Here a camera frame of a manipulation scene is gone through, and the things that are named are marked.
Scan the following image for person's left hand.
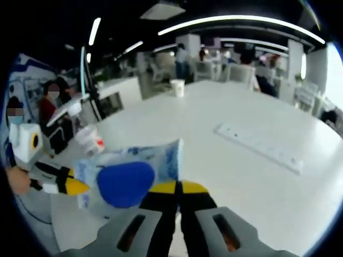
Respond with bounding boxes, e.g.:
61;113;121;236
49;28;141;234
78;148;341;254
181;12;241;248
6;167;32;195

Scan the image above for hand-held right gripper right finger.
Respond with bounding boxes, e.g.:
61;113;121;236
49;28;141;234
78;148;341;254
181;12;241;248
181;180;298;257

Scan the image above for small white bottles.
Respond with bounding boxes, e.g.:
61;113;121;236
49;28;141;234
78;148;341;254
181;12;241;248
74;124;106;157

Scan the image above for teal pole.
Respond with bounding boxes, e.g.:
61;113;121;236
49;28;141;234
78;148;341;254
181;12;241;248
80;46;91;97

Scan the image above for blue pad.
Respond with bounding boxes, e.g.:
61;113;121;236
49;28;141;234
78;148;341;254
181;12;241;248
73;138;184;218

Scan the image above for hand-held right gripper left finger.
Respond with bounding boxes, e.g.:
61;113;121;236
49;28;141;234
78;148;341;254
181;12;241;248
57;180;179;257

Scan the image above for curved ceiling light strip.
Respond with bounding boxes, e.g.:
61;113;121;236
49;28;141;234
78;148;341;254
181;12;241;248
158;14;326;45

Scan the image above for plain white paper cup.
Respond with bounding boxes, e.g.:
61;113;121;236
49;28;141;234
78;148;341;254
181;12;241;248
170;79;186;98

